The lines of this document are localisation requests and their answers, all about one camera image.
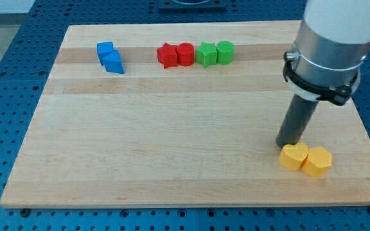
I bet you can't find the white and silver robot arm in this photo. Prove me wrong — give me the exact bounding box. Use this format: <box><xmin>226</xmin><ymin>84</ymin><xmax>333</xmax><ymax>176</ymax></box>
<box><xmin>283</xmin><ymin>0</ymin><xmax>370</xmax><ymax>105</ymax></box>

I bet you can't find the blue triangle block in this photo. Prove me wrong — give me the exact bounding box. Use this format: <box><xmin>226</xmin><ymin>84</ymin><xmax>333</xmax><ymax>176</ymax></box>
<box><xmin>103</xmin><ymin>50</ymin><xmax>124</xmax><ymax>74</ymax></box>

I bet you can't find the blue cube block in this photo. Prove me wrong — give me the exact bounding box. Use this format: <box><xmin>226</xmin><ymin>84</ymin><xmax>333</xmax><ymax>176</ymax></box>
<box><xmin>96</xmin><ymin>41</ymin><xmax>114</xmax><ymax>65</ymax></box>

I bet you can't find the light wooden board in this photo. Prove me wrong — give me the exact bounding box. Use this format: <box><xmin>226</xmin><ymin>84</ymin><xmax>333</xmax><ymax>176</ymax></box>
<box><xmin>0</xmin><ymin>21</ymin><xmax>370</xmax><ymax>209</ymax></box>

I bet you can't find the red star block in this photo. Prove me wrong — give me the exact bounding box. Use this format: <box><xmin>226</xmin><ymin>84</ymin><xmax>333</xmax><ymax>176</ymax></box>
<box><xmin>157</xmin><ymin>43</ymin><xmax>178</xmax><ymax>69</ymax></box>

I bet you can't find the red cylinder block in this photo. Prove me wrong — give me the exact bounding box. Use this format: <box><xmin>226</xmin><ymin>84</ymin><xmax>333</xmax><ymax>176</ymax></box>
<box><xmin>176</xmin><ymin>42</ymin><xmax>195</xmax><ymax>66</ymax></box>

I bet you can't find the green star block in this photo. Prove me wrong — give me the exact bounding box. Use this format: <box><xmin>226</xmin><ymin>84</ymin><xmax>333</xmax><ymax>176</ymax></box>
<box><xmin>195</xmin><ymin>42</ymin><xmax>217</xmax><ymax>68</ymax></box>

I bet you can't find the green cylinder block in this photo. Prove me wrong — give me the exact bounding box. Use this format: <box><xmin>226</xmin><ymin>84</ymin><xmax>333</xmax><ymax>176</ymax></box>
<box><xmin>216</xmin><ymin>41</ymin><xmax>234</xmax><ymax>65</ymax></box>

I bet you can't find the yellow heart block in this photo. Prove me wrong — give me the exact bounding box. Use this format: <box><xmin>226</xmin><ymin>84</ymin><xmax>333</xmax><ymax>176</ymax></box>
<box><xmin>278</xmin><ymin>142</ymin><xmax>308</xmax><ymax>171</ymax></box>

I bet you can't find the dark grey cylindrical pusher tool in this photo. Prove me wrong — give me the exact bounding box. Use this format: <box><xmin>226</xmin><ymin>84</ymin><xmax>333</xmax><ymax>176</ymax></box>
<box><xmin>276</xmin><ymin>94</ymin><xmax>319</xmax><ymax>148</ymax></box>

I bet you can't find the yellow hexagon block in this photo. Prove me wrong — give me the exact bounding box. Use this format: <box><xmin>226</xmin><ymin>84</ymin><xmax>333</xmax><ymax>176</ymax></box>
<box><xmin>302</xmin><ymin>146</ymin><xmax>333</xmax><ymax>178</ymax></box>

